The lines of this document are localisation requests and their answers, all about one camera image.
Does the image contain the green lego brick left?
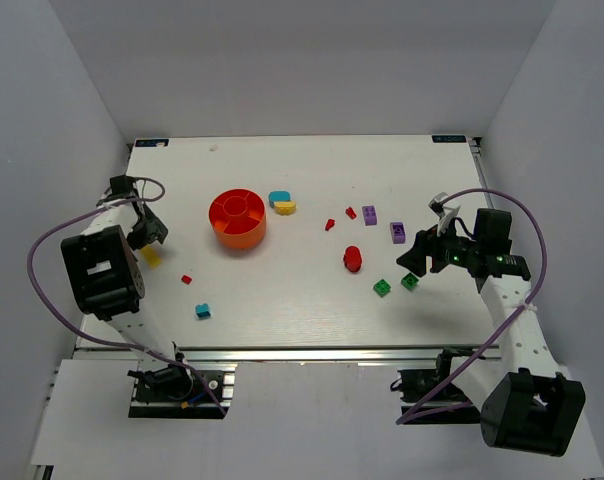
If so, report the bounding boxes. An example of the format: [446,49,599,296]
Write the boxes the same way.
[373,279,391,298]

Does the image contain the purple printed lego brick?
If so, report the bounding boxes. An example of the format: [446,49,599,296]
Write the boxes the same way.
[390,222,406,244]

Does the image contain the green lego brick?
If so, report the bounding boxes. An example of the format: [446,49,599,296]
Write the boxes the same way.
[373,279,391,298]
[401,272,419,291]

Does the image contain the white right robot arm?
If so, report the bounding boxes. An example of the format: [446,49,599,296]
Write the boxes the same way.
[397,208,586,457]

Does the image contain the small teal lego brick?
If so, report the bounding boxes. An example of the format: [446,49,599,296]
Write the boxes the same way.
[194,303,211,320]

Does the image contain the teal arched lego brick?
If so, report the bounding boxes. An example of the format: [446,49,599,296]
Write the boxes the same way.
[268,190,291,208]

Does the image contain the orange round divided container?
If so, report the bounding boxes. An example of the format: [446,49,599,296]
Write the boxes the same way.
[208,189,267,250]

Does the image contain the white foam board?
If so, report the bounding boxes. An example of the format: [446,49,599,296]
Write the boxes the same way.
[32,360,604,479]

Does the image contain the green lego brick right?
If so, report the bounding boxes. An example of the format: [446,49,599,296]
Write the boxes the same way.
[401,272,419,291]

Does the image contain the left blue corner sticker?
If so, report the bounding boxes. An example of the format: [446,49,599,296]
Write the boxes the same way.
[134,138,169,148]

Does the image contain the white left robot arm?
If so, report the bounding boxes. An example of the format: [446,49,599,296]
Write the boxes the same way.
[61,175,193,401]

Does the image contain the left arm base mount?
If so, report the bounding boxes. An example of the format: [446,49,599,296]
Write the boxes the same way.
[127,365,232,420]

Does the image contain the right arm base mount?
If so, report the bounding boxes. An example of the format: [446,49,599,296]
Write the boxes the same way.
[390,348,488,426]

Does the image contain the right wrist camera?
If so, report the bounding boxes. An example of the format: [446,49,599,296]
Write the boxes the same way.
[428,192,460,237]

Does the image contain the right blue corner sticker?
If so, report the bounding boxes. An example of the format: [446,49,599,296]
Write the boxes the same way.
[431,135,467,144]

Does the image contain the aluminium table rail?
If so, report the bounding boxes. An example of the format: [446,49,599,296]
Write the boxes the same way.
[74,347,503,364]

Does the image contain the purple lego brick with studs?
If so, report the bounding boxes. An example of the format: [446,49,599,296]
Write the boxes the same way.
[362,205,378,226]

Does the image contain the long yellow lego brick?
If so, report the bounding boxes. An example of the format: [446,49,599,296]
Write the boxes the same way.
[140,245,162,269]

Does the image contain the red rounded lego brick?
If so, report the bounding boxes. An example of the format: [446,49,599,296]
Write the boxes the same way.
[343,245,363,273]

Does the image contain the blue corner sticker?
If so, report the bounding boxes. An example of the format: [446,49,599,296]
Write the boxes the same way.
[134,138,169,148]
[431,135,467,144]

